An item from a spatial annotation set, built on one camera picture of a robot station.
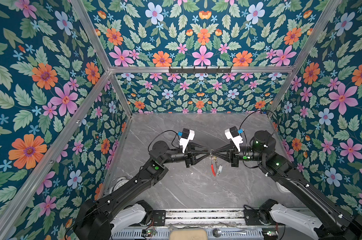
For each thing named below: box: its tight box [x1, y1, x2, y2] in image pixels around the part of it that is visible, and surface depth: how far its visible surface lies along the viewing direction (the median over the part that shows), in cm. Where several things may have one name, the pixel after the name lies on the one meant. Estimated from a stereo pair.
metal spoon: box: [212, 228, 247, 238], surface depth 71 cm
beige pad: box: [169, 229, 208, 240], surface depth 67 cm
